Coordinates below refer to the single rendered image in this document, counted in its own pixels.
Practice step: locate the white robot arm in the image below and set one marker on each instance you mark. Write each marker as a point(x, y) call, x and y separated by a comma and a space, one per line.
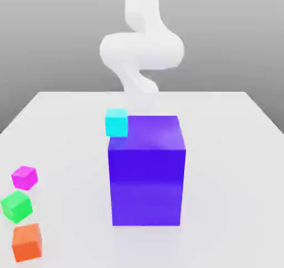
point(142, 48)

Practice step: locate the small cyan cube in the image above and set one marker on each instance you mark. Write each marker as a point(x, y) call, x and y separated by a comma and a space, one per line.
point(116, 124)

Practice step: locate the small magenta cube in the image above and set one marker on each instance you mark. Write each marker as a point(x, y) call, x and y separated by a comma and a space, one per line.
point(24, 178)

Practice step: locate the small green cube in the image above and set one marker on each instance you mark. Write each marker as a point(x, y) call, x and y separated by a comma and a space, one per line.
point(16, 207)

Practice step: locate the small orange cube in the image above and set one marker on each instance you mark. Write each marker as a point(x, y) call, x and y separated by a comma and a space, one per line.
point(26, 243)

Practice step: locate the large purple box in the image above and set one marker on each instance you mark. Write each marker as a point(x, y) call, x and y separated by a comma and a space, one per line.
point(146, 183)

